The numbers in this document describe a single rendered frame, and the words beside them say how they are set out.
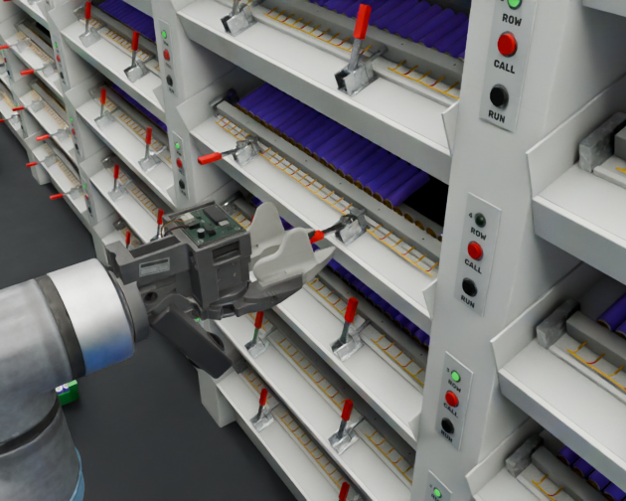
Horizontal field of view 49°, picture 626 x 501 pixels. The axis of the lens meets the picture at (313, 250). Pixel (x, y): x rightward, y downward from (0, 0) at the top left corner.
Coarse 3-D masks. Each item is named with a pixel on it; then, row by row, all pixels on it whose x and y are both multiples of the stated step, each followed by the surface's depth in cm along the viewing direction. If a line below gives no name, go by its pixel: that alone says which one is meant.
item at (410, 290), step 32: (192, 96) 115; (224, 96) 116; (192, 128) 117; (224, 160) 110; (256, 160) 106; (256, 192) 105; (288, 192) 98; (320, 192) 96; (320, 224) 92; (352, 256) 86; (384, 256) 84; (384, 288) 83; (416, 288) 80; (416, 320) 80
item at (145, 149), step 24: (72, 96) 174; (96, 96) 176; (120, 96) 170; (96, 120) 165; (120, 120) 164; (144, 120) 157; (120, 144) 158; (144, 144) 153; (168, 144) 147; (144, 168) 146; (168, 168) 145; (168, 192) 132
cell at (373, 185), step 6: (396, 162) 92; (402, 162) 92; (390, 168) 92; (396, 168) 92; (402, 168) 92; (384, 174) 92; (390, 174) 92; (396, 174) 92; (372, 180) 92; (378, 180) 91; (384, 180) 91; (366, 186) 92; (372, 186) 91; (378, 186) 91; (372, 192) 91
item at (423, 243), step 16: (224, 112) 114; (240, 112) 112; (224, 128) 113; (240, 128) 112; (256, 128) 107; (272, 144) 103; (288, 144) 102; (288, 160) 102; (304, 160) 98; (304, 176) 98; (320, 176) 95; (336, 176) 94; (336, 192) 93; (352, 192) 90; (336, 208) 92; (368, 208) 88; (384, 208) 87; (384, 224) 86; (400, 224) 84; (400, 240) 84; (416, 240) 81; (432, 240) 81; (432, 256) 80
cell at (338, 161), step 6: (366, 138) 98; (354, 144) 98; (360, 144) 98; (366, 144) 98; (348, 150) 97; (354, 150) 97; (360, 150) 98; (342, 156) 97; (348, 156) 97; (330, 162) 97; (336, 162) 97; (342, 162) 97; (336, 168) 97
